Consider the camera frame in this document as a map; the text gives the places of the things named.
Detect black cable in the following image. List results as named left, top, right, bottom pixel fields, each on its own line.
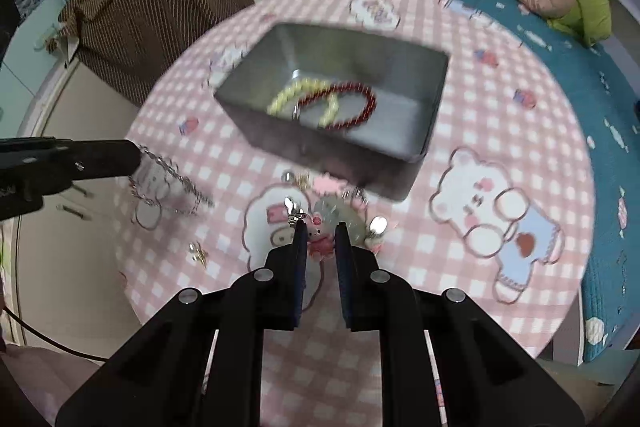
left=0, top=304, right=110, bottom=364

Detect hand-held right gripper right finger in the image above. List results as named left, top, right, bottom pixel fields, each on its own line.
left=334, top=221, right=586, bottom=427

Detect white cabinet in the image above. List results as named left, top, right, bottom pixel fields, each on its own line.
left=0, top=27, right=151, bottom=350

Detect pink cat keychain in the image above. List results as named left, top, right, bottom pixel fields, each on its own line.
left=285, top=197, right=337, bottom=263

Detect pink checked cartoon tablecloth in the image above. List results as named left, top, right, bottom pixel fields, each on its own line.
left=112, top=0, right=596, bottom=427

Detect teal printed bed mattress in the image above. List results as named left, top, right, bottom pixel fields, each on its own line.
left=385, top=0, right=640, bottom=363

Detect brown dotted cloth cover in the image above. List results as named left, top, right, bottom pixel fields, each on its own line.
left=59, top=0, right=256, bottom=108

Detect beaded bracelets in tin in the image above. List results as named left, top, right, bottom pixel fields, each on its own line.
left=267, top=78, right=341, bottom=128

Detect grey metal tin box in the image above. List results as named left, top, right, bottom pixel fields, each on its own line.
left=214, top=23, right=450, bottom=202

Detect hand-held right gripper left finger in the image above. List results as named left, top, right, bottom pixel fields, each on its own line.
left=55, top=221, right=309, bottom=427

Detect red bead bracelet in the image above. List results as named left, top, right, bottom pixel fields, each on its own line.
left=295, top=81, right=378, bottom=130

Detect silver chain necklace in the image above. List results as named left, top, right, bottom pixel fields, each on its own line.
left=129, top=146, right=216, bottom=229

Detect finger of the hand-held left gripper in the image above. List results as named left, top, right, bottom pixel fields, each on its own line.
left=0, top=137, right=143, bottom=196

